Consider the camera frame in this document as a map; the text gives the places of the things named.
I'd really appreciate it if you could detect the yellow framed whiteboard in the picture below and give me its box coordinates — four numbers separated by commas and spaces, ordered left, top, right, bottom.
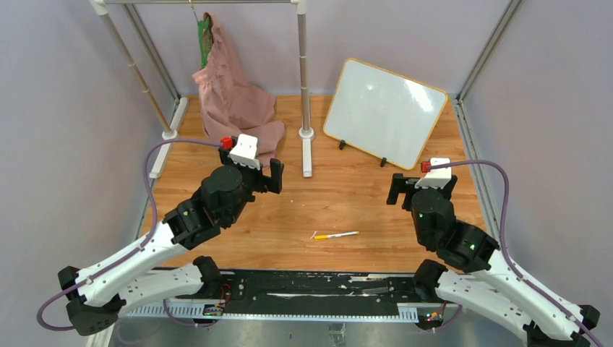
323, 58, 449, 170

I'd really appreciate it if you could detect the white marker pen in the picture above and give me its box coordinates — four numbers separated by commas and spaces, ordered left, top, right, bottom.
312, 231, 360, 241

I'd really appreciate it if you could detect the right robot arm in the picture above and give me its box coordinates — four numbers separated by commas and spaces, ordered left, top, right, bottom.
386, 173, 600, 346

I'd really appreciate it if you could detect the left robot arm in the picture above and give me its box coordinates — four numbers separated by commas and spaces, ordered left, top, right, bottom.
58, 149, 284, 336

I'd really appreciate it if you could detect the pink cloth garment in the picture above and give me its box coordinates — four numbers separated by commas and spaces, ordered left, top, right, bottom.
192, 12, 286, 168

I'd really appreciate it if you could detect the white clothes rack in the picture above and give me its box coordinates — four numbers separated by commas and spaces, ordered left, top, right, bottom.
90, 0, 314, 178

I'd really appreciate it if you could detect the green clothes hanger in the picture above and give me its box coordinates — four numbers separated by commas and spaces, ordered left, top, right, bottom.
189, 0, 213, 69

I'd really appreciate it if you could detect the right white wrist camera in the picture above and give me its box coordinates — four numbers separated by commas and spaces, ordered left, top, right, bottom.
415, 158, 452, 189

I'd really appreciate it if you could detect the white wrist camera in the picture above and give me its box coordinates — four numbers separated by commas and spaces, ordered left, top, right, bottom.
415, 158, 452, 189
229, 134, 261, 170

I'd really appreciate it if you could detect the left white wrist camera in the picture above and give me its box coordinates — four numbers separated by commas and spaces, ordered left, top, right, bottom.
229, 134, 261, 170

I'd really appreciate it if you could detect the aluminium frame post right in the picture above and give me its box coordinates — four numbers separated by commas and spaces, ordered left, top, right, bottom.
453, 0, 523, 239

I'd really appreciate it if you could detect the aluminium frame post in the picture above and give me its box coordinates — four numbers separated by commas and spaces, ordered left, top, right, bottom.
453, 0, 523, 239
121, 4, 181, 104

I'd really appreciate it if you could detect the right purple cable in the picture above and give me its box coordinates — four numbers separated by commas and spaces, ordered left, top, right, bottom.
420, 159, 605, 347

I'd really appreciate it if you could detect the purple cable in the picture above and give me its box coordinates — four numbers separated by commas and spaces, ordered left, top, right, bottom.
36, 137, 235, 333
420, 159, 605, 347

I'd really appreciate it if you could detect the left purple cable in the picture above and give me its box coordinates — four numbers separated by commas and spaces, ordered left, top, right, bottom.
36, 137, 235, 333

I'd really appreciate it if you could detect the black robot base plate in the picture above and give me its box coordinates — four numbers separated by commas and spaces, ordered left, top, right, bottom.
125, 268, 463, 331

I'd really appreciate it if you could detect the aluminium frame post left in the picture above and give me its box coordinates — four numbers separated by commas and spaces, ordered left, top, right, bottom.
121, 4, 181, 104

